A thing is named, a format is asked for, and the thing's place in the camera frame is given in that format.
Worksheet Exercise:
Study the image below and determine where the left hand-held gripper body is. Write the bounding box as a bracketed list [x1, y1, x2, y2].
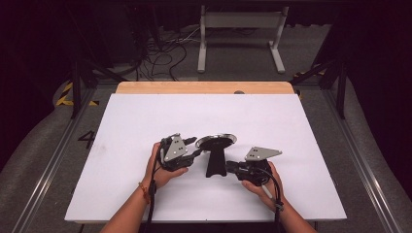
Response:
[158, 132, 196, 173]

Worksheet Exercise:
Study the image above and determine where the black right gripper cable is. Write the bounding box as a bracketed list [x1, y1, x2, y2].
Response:
[258, 166, 287, 233]

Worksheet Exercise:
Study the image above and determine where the black metal stand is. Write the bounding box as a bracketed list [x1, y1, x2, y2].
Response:
[290, 57, 349, 120]
[69, 57, 128, 120]

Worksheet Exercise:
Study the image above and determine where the white board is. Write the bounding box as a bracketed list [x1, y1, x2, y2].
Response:
[63, 92, 348, 223]

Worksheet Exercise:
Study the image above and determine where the person's dark clothing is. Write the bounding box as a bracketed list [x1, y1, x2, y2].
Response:
[139, 222, 284, 233]

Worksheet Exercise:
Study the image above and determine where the aluminium floor rail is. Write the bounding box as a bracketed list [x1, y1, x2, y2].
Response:
[11, 88, 98, 233]
[320, 88, 404, 233]

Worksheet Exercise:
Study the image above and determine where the person's left hand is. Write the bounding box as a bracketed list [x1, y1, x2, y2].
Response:
[143, 142, 189, 192]

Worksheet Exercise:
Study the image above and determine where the person's right hand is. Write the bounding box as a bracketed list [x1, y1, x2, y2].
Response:
[241, 161, 287, 212]

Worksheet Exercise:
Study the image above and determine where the yellow and black floor tape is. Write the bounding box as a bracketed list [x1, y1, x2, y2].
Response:
[55, 82, 100, 107]
[292, 68, 326, 79]

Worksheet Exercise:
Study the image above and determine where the white metal stand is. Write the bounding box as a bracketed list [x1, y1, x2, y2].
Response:
[197, 4, 290, 75]

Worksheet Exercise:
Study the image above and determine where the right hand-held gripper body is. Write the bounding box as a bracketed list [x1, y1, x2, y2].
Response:
[236, 146, 283, 187]

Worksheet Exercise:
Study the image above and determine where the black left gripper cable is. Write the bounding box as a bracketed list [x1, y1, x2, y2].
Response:
[144, 138, 167, 233]

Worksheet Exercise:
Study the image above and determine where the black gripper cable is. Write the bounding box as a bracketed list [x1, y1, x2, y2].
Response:
[258, 166, 287, 233]
[144, 138, 167, 233]

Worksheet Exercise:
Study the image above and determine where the tangle of black floor cables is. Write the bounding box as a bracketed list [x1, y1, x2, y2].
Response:
[135, 27, 202, 82]

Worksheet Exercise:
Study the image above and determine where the wooden table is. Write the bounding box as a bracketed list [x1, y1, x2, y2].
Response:
[115, 81, 295, 95]

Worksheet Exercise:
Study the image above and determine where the orange bracelet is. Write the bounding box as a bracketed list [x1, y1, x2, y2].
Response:
[138, 182, 152, 205]

